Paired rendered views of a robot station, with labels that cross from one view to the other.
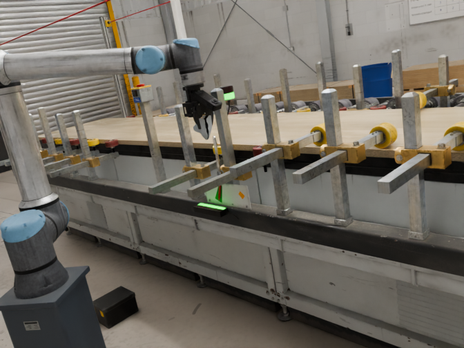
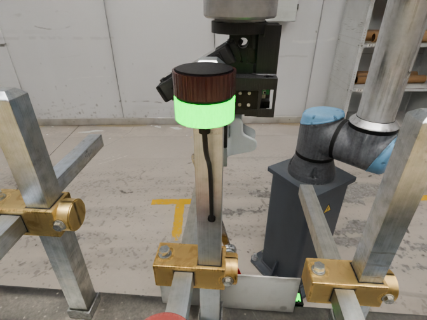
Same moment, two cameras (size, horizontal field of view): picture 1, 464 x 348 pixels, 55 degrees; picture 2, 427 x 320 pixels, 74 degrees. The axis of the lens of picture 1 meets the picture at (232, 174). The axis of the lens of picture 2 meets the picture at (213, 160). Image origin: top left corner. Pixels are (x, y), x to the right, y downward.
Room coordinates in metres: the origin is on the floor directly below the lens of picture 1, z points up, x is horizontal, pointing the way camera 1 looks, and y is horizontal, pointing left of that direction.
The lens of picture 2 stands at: (1.96, -0.21, 1.24)
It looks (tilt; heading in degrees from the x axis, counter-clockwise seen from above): 30 degrees down; 137
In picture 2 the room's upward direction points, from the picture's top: straight up
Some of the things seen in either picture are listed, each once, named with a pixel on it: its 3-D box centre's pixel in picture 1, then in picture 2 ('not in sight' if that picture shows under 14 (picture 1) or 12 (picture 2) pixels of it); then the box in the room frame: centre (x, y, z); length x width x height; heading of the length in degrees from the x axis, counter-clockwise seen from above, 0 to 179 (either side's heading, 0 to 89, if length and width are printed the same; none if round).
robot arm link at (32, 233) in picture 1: (28, 237); (321, 131); (1.52, 0.77, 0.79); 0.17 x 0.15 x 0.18; 1
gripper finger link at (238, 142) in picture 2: (204, 126); (236, 145); (1.71, 0.07, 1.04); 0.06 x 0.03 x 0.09; 42
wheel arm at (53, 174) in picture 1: (85, 164); not in sight; (2.59, 0.85, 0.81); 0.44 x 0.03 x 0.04; 132
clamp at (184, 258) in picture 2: (235, 171); (196, 267); (1.71, -0.02, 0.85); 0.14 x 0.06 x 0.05; 42
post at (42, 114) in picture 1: (50, 141); not in sight; (3.02, 1.18, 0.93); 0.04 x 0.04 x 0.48; 42
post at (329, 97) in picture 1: (337, 163); not in sight; (1.35, -0.34, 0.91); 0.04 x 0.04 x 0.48; 42
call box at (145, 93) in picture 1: (142, 94); not in sight; (2.10, 0.34, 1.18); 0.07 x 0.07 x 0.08; 42
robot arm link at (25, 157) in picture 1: (24, 150); (395, 58); (1.69, 0.77, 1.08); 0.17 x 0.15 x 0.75; 1
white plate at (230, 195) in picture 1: (226, 194); (227, 290); (1.73, 0.04, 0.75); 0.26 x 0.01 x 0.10; 42
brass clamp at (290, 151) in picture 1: (279, 149); (35, 212); (1.52, -0.18, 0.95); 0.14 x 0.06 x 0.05; 42
